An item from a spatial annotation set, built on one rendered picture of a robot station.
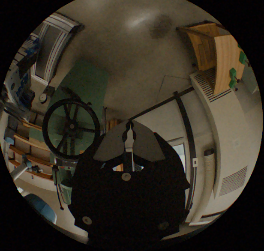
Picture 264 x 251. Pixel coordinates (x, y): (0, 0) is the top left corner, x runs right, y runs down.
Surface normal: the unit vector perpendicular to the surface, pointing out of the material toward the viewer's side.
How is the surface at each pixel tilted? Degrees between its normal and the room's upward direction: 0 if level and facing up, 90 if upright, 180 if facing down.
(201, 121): 90
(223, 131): 90
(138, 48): 0
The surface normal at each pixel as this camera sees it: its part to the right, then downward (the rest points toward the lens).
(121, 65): 0.05, 0.92
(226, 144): -0.74, -0.23
